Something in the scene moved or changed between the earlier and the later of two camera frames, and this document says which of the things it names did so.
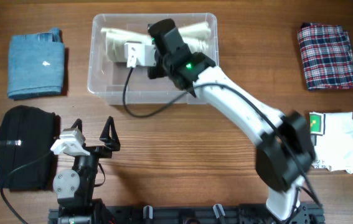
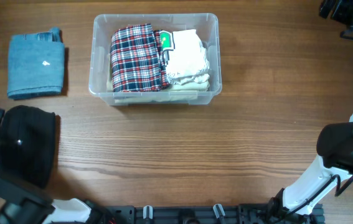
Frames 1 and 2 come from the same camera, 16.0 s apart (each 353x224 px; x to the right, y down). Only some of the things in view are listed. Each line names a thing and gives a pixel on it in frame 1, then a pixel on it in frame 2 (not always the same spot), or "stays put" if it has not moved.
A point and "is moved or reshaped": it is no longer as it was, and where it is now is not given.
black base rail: x=188 y=214 stays put
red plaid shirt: x=327 y=59 -> x=138 y=62
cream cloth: x=197 y=35 -> x=177 y=93
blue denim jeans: x=35 y=66 stays put
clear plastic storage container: x=111 y=80 stays put
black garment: x=25 y=149 stays put
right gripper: x=160 y=67 -> x=340 y=14
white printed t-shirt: x=338 y=146 is moved or reshaped
